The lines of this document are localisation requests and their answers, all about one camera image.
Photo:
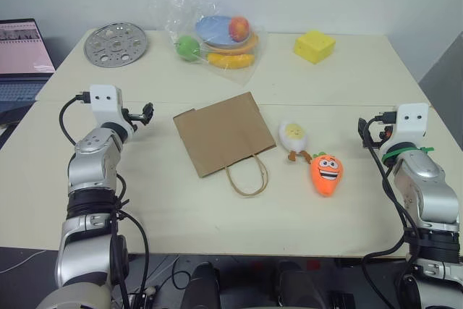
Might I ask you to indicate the egg plush toy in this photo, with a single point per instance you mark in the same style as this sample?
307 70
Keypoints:
293 135

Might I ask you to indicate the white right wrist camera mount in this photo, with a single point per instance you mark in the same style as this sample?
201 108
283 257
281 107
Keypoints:
410 121

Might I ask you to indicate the round perforated metal steamer plate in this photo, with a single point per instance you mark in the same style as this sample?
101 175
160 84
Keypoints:
115 45

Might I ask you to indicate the open laptop computer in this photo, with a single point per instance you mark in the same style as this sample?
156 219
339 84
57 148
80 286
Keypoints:
21 55

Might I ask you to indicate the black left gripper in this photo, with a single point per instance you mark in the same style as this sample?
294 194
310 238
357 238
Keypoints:
133 118

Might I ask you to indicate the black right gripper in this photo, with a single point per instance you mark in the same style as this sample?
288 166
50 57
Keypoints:
380 135

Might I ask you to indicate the green apple toy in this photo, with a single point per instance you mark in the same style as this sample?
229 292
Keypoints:
187 47

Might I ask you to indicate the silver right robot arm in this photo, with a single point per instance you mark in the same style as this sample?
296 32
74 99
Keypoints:
425 186

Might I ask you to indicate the orange carrot plush toy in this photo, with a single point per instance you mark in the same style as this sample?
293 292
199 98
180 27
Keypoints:
327 175

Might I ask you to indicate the clear plastic bag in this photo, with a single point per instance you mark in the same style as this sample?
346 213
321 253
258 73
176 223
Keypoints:
238 74

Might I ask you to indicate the dark rounded shape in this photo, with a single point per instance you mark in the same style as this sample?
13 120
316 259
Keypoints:
300 285
202 287

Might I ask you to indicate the yellow banana toy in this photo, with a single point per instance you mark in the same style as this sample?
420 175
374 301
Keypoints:
231 60

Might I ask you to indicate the yellow cheese block toy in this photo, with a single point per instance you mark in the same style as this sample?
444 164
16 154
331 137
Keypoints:
313 47

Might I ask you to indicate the green zip tie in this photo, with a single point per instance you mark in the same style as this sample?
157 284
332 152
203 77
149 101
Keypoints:
392 154

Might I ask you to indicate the red apple toy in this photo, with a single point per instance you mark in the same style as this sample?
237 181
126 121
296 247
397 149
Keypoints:
239 27

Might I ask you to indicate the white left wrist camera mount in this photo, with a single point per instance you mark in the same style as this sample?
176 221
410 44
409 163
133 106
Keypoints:
105 101

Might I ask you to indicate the blue plate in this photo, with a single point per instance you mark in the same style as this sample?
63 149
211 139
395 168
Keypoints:
215 30

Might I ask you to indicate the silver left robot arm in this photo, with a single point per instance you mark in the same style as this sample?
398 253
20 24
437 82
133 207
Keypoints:
92 164

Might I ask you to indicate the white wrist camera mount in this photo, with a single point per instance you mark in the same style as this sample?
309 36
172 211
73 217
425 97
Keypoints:
105 101
410 121

